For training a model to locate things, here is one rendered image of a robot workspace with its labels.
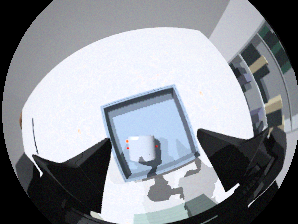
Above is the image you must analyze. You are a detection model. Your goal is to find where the light blue square tray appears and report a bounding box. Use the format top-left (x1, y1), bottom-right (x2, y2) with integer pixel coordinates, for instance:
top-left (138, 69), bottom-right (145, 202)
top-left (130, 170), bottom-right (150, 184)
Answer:
top-left (100, 84), bottom-right (201, 183)

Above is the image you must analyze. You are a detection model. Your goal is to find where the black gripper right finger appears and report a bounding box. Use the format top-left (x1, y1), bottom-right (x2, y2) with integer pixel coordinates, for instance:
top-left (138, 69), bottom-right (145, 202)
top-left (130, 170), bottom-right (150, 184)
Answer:
top-left (197, 128), bottom-right (270, 193)

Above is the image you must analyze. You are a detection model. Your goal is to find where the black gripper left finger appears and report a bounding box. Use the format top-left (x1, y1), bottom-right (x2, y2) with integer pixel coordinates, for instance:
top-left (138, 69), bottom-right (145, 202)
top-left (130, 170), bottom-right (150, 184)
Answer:
top-left (32, 137), bottom-right (112, 213)

